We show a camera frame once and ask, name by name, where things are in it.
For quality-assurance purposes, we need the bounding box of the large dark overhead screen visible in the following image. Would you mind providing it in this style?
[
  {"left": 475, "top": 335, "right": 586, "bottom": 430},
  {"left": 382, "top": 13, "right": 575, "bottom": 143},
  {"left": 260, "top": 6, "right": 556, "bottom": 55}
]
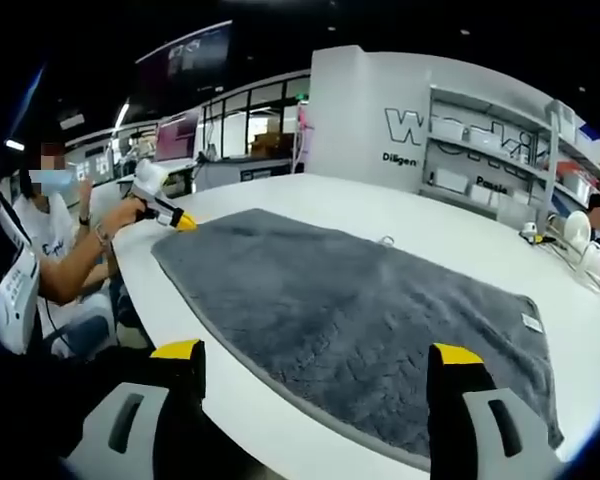
[{"left": 135, "top": 20, "right": 234, "bottom": 109}]

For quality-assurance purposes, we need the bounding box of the grey counter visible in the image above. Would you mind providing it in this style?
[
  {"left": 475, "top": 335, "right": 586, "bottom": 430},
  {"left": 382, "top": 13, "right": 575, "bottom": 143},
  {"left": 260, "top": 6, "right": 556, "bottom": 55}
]
[{"left": 193, "top": 155, "right": 304, "bottom": 192}]

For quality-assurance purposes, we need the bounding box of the white round-backed chair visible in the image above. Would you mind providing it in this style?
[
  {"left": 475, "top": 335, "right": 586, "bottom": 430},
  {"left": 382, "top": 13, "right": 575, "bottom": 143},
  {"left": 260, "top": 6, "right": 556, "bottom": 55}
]
[
  {"left": 579, "top": 242, "right": 600, "bottom": 289},
  {"left": 564, "top": 209, "right": 594, "bottom": 254}
]

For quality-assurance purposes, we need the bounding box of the pink computer monitor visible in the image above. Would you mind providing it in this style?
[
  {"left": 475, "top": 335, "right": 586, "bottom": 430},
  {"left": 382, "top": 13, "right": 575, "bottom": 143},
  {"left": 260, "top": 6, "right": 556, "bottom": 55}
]
[{"left": 155, "top": 108, "right": 202, "bottom": 162}]

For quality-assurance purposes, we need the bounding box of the red and blue shelving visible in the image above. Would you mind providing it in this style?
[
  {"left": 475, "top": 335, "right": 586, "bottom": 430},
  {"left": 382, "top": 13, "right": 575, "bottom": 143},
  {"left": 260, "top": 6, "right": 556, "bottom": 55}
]
[{"left": 554, "top": 154, "right": 600, "bottom": 211}]

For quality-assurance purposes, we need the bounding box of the grey metal shelf rack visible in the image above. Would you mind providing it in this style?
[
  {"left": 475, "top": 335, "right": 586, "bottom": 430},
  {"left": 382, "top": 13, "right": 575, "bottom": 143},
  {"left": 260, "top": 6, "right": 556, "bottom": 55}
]
[{"left": 419, "top": 83, "right": 566, "bottom": 221}]

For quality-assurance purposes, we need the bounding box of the white and yellow tool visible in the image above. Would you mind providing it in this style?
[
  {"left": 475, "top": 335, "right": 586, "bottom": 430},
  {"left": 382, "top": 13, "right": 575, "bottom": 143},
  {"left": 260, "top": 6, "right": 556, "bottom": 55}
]
[{"left": 518, "top": 221, "right": 556, "bottom": 246}]

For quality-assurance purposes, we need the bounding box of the grey towel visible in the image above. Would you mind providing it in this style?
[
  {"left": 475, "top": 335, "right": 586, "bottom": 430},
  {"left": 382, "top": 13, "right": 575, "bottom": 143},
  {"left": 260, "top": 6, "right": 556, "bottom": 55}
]
[{"left": 150, "top": 207, "right": 565, "bottom": 459}]

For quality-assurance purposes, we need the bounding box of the black cable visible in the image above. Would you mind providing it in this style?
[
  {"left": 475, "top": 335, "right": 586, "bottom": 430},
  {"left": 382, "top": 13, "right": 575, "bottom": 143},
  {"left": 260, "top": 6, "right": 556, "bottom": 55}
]
[{"left": 40, "top": 297, "right": 79, "bottom": 354}]

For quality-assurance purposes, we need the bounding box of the white chest device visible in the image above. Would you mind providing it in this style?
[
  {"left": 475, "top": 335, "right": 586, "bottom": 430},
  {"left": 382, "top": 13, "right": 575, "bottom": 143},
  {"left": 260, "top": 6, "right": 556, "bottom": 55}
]
[{"left": 0, "top": 197, "right": 42, "bottom": 354}]

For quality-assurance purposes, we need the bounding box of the person's left hand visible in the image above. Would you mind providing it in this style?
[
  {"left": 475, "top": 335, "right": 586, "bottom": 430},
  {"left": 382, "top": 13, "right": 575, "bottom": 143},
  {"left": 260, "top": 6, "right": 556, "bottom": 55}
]
[{"left": 107, "top": 197, "right": 150, "bottom": 237}]

